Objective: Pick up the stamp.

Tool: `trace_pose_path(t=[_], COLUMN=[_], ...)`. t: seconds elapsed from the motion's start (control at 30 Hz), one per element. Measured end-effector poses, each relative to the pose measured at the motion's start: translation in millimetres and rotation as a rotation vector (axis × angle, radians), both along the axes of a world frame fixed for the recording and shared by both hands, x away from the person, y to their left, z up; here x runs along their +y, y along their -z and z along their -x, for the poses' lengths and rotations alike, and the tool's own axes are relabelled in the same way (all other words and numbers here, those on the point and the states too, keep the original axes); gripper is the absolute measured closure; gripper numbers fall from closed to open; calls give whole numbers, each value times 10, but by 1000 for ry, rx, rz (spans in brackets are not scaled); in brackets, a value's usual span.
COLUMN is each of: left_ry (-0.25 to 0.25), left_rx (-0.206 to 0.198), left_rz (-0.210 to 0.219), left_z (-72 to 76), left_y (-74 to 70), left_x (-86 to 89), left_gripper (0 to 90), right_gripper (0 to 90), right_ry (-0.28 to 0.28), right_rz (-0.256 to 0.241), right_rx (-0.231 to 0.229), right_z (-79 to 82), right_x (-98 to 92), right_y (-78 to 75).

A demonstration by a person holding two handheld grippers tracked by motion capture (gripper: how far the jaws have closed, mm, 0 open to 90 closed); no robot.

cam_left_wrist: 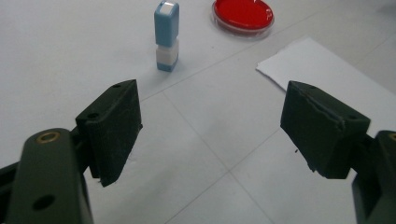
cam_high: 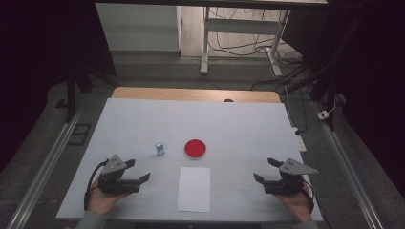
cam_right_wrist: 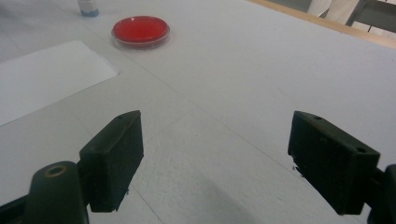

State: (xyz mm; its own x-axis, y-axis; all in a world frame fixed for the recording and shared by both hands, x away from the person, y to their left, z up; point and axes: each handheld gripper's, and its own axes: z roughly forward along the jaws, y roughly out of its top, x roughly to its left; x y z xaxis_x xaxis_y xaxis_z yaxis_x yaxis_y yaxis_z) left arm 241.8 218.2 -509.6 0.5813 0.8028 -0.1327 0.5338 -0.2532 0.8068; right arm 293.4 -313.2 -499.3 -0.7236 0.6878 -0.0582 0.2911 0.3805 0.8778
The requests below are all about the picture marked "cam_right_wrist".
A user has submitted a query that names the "white desk frame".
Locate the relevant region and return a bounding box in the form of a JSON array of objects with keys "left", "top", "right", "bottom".
[{"left": 306, "top": 0, "right": 366, "bottom": 26}]

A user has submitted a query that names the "wooden table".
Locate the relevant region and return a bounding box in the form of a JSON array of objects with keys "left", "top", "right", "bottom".
[{"left": 247, "top": 0, "right": 396, "bottom": 50}]

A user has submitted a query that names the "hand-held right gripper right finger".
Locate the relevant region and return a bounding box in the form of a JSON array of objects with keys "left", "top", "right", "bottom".
[{"left": 288, "top": 110, "right": 381, "bottom": 217}]

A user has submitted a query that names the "white paper sheet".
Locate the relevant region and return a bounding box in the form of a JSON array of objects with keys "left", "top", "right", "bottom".
[{"left": 0, "top": 40, "right": 120, "bottom": 127}]

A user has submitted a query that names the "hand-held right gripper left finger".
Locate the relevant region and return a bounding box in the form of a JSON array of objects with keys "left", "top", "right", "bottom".
[{"left": 78, "top": 110, "right": 145, "bottom": 213}]

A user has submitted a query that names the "red petri dish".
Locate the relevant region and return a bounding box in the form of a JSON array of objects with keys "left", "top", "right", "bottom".
[{"left": 111, "top": 15, "right": 171, "bottom": 50}]

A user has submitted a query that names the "small white bottle blue cap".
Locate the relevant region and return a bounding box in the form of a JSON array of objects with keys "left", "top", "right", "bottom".
[{"left": 78, "top": 0, "right": 100, "bottom": 18}]

